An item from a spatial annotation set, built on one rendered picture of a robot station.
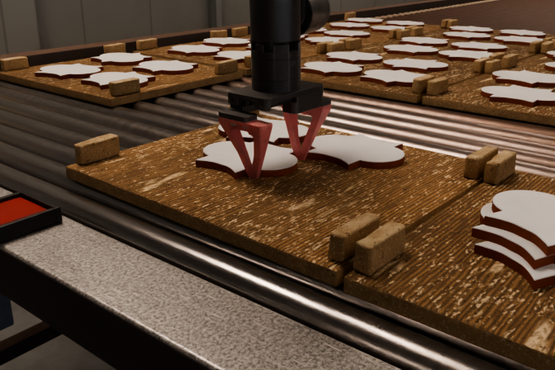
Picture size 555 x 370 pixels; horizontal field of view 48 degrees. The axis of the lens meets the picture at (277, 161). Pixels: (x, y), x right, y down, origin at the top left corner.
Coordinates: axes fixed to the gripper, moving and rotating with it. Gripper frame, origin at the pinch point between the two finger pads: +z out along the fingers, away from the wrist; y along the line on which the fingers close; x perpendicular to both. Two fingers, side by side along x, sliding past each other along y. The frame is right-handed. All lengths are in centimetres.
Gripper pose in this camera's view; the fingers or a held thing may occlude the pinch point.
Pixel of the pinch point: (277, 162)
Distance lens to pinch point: 75.4
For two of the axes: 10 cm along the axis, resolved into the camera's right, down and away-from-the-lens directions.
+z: 0.1, 9.4, 3.3
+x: 7.5, 2.1, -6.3
